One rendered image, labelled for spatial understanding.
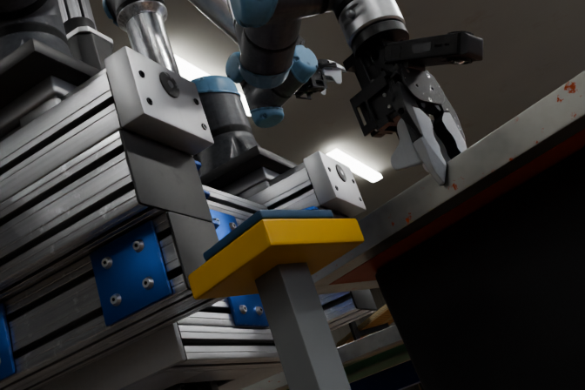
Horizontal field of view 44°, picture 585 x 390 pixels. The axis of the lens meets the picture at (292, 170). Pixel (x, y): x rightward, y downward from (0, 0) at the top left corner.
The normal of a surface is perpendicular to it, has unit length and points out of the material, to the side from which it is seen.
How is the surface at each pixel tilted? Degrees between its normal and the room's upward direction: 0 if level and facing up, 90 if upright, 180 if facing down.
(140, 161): 90
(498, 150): 90
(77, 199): 90
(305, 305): 90
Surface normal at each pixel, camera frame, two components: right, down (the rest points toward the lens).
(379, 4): 0.14, -0.44
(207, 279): -0.72, -0.04
